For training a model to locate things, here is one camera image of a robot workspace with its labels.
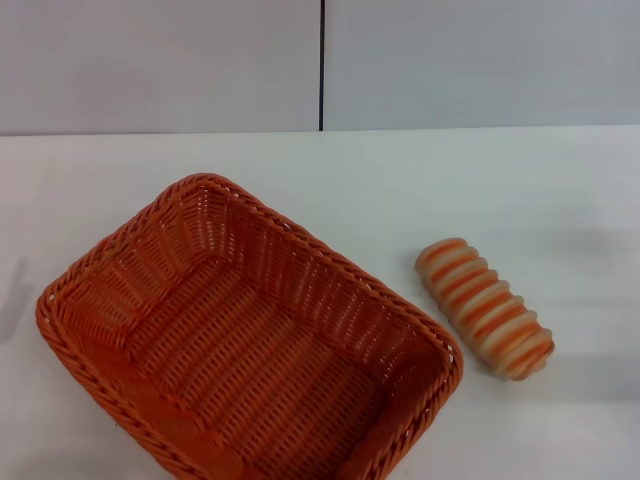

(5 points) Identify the orange woven plastic basket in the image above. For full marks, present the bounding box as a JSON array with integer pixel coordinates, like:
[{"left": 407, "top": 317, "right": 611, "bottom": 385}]
[{"left": 34, "top": 172, "right": 464, "bottom": 480}]

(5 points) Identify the orange white striped bread roll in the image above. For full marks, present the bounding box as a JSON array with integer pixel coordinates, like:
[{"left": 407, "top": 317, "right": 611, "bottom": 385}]
[{"left": 414, "top": 237, "right": 557, "bottom": 383}]

